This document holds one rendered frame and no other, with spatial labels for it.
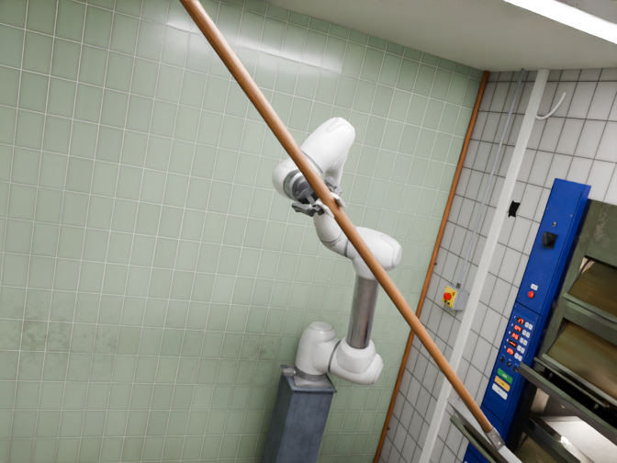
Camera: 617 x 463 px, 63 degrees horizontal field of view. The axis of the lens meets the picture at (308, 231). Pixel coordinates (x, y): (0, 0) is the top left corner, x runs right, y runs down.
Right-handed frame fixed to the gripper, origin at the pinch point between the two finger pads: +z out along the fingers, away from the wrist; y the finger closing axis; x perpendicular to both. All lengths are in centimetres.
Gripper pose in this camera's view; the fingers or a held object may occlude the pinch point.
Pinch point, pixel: (330, 204)
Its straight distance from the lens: 119.4
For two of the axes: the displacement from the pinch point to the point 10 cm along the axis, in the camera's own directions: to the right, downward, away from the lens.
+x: -5.5, -7.3, -4.1
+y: -7.7, 6.3, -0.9
